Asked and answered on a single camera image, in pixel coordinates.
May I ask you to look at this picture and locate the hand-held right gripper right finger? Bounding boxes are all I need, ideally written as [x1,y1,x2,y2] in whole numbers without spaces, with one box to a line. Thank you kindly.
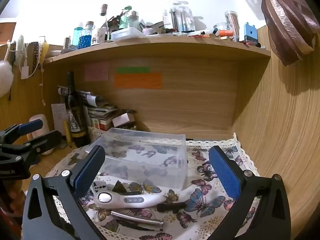
[208,145,292,240]

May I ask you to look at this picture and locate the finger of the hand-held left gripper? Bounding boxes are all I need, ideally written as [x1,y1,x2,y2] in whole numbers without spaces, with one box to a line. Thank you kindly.
[15,131,62,167]
[0,119,43,144]

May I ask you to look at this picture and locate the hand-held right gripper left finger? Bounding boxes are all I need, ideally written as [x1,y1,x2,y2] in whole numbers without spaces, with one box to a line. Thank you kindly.
[22,144,107,240]

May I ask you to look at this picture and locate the white handheld massager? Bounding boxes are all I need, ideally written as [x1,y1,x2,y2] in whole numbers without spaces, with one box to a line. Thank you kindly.
[93,191,165,209]

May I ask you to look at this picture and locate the clear plastic storage box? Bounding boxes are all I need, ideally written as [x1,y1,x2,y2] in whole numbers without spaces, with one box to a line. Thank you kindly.
[86,127,188,190]

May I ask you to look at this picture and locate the silver metal tool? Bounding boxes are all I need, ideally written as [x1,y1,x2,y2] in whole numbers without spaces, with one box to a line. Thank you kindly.
[110,211,164,232]

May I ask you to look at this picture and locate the pale pink cylinder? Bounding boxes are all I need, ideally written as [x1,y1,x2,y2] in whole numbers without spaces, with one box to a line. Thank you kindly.
[27,114,55,155]

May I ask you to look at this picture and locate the white paper note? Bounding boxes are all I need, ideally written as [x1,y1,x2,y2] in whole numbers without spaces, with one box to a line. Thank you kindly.
[51,102,68,133]

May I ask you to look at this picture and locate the dark triangular card piece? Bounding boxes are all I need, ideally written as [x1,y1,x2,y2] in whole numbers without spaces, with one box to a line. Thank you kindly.
[112,180,128,195]

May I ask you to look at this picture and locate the dark wine bottle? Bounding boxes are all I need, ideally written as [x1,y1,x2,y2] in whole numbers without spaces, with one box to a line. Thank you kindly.
[64,72,90,148]

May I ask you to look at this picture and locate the butterfly print lace tablecloth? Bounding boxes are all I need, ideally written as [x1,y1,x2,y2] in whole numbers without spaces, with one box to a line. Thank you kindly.
[45,126,262,240]

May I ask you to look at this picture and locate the white fluffy pompom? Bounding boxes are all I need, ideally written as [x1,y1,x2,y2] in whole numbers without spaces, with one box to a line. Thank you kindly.
[0,60,14,97]

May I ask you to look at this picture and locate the small white cardboard box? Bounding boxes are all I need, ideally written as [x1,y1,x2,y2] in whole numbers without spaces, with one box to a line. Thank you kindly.
[112,112,137,128]

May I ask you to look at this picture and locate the stack of magazines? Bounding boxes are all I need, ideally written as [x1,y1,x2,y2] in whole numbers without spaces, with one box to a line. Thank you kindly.
[57,85,118,131]

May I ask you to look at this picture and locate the patterned lace ribbon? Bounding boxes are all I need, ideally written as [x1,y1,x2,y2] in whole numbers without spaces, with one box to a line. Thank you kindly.
[31,42,41,71]

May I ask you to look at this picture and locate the pink sticky note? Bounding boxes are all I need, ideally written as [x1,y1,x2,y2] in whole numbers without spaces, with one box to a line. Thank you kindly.
[84,62,110,81]

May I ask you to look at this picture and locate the teal plastic bottle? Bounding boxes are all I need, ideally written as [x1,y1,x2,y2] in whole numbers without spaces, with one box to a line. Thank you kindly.
[72,27,83,46]

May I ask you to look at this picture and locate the orange sticky note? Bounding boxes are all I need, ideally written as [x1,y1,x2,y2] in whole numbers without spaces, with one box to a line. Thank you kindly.
[114,73,163,90]

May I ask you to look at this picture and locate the bottle with blue beads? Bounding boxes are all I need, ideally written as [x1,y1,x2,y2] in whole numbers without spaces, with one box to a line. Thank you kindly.
[79,21,93,48]

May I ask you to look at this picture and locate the green sticky note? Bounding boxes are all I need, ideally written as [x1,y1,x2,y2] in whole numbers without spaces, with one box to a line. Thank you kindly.
[117,67,151,74]

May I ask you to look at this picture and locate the white mug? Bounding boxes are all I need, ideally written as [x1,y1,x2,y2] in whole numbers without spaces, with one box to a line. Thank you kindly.
[96,27,108,44]

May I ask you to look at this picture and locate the clear lidded case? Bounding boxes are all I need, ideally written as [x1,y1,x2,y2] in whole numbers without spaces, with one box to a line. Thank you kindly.
[111,27,147,42]

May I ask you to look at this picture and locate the blue plastic device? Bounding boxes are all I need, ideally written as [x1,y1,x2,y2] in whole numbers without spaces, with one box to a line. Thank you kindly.
[244,22,258,46]

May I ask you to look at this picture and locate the wooden shelf board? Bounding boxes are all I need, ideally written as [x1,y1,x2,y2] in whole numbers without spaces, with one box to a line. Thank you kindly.
[44,35,272,64]

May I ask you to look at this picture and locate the green pump bottle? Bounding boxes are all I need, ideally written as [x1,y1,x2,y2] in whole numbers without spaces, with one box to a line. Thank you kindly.
[119,6,132,29]

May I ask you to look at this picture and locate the glass bowl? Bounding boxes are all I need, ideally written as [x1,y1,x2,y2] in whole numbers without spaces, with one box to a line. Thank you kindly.
[214,23,233,34]

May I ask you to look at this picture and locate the white bottle silver cap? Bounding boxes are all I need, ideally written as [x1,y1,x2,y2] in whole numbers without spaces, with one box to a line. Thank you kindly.
[127,10,139,28]

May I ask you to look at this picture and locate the glass jar with sticks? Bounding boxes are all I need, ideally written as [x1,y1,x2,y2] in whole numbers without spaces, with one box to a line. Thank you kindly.
[224,11,240,42]

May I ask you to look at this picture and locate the clear brush holder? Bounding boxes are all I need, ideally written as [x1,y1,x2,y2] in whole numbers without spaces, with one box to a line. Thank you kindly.
[162,3,196,32]

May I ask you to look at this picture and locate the brown hanging bag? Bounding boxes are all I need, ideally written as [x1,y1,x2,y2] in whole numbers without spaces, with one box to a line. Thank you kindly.
[261,0,320,67]

